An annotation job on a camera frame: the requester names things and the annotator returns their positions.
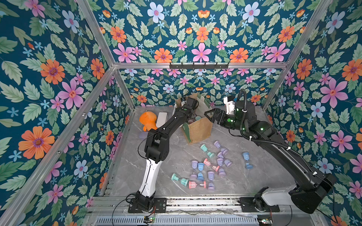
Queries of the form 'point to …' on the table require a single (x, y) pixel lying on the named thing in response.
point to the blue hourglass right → (246, 156)
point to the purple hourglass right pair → (220, 160)
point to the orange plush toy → (148, 119)
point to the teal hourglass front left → (184, 181)
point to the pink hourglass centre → (216, 168)
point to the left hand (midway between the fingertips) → (191, 111)
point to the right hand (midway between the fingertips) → (213, 111)
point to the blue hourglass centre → (200, 177)
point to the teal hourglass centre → (203, 147)
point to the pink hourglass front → (193, 184)
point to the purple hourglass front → (211, 185)
